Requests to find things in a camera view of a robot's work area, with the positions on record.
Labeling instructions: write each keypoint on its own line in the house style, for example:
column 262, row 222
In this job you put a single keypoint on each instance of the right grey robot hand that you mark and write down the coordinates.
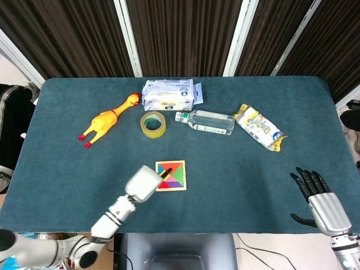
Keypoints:
column 329, row 211

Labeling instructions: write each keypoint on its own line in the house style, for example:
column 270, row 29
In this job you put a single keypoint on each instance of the white wet wipes pack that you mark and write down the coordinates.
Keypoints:
column 168, row 92

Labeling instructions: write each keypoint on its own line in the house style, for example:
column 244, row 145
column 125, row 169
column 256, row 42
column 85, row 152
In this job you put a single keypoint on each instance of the red triangle tangram piece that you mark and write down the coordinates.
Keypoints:
column 162, row 185

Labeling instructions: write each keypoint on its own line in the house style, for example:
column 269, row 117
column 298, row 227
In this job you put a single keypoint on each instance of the green triangle tangram piece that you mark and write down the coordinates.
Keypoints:
column 180, row 175

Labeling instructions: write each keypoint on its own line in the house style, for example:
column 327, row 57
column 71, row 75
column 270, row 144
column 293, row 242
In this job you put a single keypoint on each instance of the white frame post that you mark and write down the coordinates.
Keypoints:
column 130, row 42
column 239, row 42
column 22, row 62
column 294, row 42

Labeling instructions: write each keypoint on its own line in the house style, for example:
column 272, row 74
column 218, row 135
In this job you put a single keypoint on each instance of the yellow tape roll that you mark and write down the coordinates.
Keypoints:
column 153, row 133

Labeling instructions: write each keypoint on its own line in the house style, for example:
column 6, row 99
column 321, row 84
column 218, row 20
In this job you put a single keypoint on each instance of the purple parallelogram tangram piece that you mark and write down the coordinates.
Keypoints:
column 174, row 185

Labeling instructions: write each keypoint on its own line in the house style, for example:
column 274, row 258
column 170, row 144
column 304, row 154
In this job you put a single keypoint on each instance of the blue triangle tangram piece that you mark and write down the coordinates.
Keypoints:
column 161, row 168

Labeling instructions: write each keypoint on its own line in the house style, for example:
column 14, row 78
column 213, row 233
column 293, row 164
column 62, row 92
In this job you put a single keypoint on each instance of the black bulky object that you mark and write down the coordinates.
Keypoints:
column 351, row 119

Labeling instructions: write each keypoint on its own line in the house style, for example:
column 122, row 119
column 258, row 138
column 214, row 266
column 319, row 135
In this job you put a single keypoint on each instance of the dark robot torso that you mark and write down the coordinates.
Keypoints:
column 174, row 247

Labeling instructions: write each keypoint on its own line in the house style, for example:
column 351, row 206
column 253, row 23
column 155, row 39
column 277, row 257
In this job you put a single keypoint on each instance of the white wrapped bag roll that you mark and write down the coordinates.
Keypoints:
column 258, row 126

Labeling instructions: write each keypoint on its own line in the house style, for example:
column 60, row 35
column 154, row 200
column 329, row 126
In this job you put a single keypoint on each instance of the yellow rubber chicken toy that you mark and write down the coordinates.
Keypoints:
column 104, row 121

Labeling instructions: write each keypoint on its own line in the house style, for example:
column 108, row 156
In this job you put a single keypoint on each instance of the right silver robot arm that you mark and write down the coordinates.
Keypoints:
column 344, row 250

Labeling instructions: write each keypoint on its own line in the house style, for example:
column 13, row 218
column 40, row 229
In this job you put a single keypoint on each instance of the orange triangle tangram piece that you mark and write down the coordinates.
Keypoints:
column 174, row 166

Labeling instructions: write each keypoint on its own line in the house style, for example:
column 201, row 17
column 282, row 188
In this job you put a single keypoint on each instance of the clear plastic water bottle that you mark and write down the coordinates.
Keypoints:
column 213, row 123

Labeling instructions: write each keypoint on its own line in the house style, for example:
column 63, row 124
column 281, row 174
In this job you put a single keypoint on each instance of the colourful wooden tangram puzzle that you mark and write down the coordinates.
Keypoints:
column 171, row 189

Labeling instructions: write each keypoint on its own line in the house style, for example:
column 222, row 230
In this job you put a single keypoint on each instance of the teal table cloth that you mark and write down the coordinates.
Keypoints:
column 239, row 191

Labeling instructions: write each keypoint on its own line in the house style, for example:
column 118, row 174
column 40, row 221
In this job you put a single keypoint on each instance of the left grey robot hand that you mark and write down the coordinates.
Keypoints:
column 142, row 182

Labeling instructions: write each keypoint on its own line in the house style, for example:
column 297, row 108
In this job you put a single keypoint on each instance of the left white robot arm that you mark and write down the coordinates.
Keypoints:
column 107, row 225

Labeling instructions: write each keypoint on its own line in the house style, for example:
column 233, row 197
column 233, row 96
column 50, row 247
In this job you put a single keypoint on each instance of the dark brown curtain panel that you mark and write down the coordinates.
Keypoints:
column 267, row 33
column 337, row 42
column 70, row 36
column 182, row 36

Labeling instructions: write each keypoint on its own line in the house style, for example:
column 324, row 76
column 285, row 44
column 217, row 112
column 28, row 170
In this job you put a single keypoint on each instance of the small yellow block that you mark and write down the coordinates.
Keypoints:
column 165, row 177

